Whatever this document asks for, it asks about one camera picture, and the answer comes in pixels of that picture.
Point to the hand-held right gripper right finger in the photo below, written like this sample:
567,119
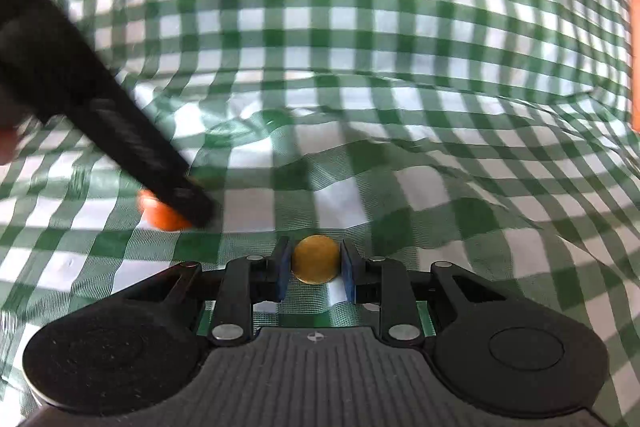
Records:
348,274

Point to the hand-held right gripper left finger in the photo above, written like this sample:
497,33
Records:
283,268

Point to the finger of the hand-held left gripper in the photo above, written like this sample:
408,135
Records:
145,147

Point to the yellow round fruit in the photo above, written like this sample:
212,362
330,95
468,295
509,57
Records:
315,259

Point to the small orange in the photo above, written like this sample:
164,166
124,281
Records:
161,215

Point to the person's left hand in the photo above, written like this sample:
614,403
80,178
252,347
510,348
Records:
7,147

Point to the green checked cloth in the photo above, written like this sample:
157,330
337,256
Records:
375,82

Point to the orange cushion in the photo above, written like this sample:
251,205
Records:
635,57

